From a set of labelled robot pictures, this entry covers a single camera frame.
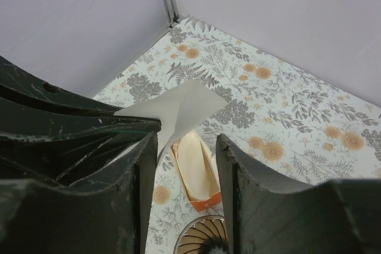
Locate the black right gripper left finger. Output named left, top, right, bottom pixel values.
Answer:
left=1, top=133, right=158, bottom=253

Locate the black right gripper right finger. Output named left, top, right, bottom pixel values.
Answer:
left=216, top=134, right=380, bottom=253

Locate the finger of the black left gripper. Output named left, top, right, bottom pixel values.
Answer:
left=1, top=99, right=161, bottom=186
left=1, top=57, right=121, bottom=116

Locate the grey ribbed glass dripper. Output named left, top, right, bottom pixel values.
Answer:
left=173, top=215, right=230, bottom=254

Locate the orange coffee filter box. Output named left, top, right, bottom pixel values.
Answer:
left=169, top=130, right=221, bottom=212

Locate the white paper coffee filter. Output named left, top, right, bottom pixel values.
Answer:
left=114, top=79, right=227, bottom=161

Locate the floral tablecloth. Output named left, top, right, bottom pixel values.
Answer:
left=92, top=15, right=381, bottom=254

